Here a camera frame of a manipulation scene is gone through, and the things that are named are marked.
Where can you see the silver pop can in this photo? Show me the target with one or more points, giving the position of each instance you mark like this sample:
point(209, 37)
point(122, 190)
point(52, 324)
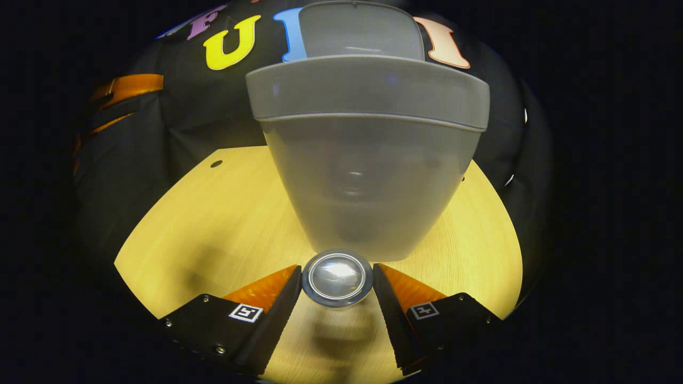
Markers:
point(337, 278)

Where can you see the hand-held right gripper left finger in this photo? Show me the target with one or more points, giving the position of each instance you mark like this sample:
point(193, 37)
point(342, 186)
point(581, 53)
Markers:
point(275, 320)

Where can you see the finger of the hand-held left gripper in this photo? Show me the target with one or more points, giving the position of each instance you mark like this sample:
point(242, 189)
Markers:
point(136, 86)
point(112, 124)

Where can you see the black backdrop cloth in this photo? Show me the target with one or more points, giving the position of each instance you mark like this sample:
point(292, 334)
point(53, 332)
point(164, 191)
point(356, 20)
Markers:
point(203, 112)

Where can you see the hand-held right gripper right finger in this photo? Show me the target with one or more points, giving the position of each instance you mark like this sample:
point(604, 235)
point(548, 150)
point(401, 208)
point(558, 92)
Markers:
point(395, 325)

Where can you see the white desktop garbage bin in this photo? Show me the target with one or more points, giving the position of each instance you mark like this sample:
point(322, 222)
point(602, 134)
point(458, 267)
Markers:
point(368, 176)

